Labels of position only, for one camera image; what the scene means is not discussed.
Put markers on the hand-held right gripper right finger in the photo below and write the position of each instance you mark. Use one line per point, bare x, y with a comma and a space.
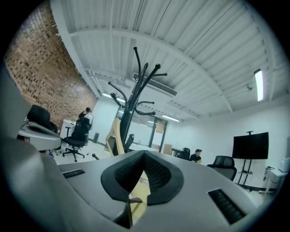
204, 176

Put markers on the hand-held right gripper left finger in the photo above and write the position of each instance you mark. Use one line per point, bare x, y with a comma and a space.
97, 174

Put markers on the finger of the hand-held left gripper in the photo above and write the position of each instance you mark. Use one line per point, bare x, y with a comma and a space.
45, 141
34, 125

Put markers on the black office chair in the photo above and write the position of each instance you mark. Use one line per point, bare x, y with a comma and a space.
129, 140
223, 165
78, 136
184, 153
38, 115

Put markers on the white desk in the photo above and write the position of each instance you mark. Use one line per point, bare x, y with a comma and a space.
68, 127

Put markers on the dark waste bin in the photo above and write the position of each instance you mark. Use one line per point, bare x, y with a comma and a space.
96, 137

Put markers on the black television stand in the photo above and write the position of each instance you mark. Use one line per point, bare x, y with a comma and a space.
245, 168

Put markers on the brown cardboard panel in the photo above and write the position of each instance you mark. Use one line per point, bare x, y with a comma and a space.
167, 149

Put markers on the white table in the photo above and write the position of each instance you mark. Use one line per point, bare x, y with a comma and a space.
275, 176
142, 147

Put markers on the person's white shirt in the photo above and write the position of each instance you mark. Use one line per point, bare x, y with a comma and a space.
27, 192

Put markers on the black television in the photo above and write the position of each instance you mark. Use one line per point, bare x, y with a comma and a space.
250, 145

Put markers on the black coat rack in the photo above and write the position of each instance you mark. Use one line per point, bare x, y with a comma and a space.
127, 122

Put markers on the white ceiling strip light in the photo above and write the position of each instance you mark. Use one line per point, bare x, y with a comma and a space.
258, 85
106, 94
170, 117

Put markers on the white appliance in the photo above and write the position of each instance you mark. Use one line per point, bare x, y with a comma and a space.
285, 164

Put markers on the white air conditioner vent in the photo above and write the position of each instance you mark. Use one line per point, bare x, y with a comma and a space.
163, 87

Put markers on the black ceiling fan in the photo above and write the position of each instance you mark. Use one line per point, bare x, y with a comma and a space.
249, 88

